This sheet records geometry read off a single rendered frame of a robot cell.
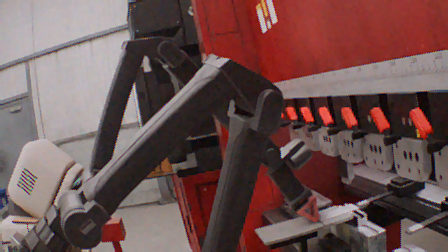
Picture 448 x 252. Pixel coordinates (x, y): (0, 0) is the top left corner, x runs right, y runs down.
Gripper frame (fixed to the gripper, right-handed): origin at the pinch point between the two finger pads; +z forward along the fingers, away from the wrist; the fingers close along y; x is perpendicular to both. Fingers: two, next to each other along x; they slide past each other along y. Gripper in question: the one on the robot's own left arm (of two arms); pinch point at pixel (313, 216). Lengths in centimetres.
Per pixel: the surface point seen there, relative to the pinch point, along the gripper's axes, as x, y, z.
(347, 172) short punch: -14.6, -4.5, -4.8
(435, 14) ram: -27, -79, -37
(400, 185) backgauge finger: -27.2, -4.9, 12.6
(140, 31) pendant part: 0, 101, -84
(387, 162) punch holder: -15.0, -44.8, -13.5
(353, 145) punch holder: -15.9, -23.0, -15.4
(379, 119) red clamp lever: -16, -51, -24
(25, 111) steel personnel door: 211, 663, -203
